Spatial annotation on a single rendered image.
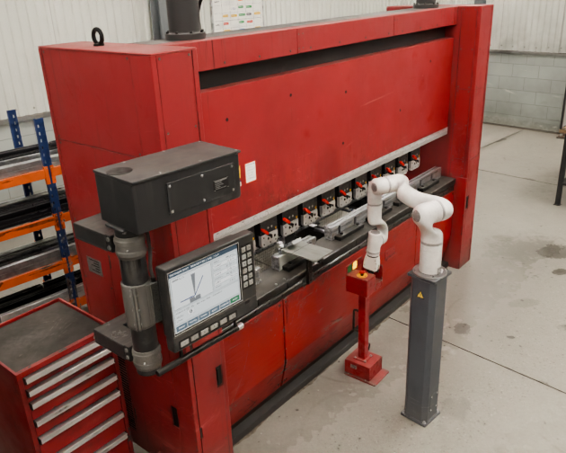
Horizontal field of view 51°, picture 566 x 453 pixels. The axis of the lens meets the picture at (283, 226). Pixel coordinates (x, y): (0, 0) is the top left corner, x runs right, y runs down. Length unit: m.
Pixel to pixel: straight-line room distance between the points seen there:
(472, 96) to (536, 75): 5.76
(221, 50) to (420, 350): 2.00
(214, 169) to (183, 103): 0.45
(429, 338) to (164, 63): 2.10
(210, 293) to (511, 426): 2.29
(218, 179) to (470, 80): 3.31
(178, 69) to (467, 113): 3.21
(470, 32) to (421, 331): 2.62
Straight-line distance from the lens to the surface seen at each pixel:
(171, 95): 2.53
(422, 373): 3.67
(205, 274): 2.30
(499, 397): 4.21
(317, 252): 3.61
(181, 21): 2.96
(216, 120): 3.01
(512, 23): 11.03
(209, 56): 2.93
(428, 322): 3.47
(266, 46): 3.22
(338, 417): 3.90
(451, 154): 5.39
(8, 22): 6.97
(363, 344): 4.11
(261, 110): 3.25
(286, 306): 3.62
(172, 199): 2.13
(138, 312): 2.30
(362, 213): 4.34
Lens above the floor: 2.55
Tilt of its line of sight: 23 degrees down
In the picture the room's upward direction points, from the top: 2 degrees counter-clockwise
